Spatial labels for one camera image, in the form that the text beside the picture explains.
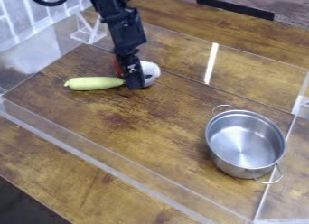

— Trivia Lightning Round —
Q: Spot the stainless steel pot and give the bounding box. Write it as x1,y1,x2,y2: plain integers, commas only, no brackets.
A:
205,104,286,185

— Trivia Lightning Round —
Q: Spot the clear acrylic stand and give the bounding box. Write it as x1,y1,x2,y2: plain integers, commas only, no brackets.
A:
70,13,107,44

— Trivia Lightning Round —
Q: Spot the black wall strip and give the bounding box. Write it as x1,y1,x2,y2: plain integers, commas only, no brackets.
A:
195,0,276,21

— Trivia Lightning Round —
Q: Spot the red white toy mushroom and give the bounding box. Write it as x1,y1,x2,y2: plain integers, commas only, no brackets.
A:
112,60,161,87

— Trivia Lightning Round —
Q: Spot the clear acrylic bracket right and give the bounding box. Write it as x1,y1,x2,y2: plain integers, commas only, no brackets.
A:
292,96,309,120

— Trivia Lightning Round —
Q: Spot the black cable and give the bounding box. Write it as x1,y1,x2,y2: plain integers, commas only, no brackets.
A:
26,0,75,7

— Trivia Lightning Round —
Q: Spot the green handled metal spoon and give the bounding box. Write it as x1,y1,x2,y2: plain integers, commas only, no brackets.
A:
64,77,125,91

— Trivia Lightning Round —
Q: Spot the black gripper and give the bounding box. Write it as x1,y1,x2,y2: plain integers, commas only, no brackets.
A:
99,7,147,89

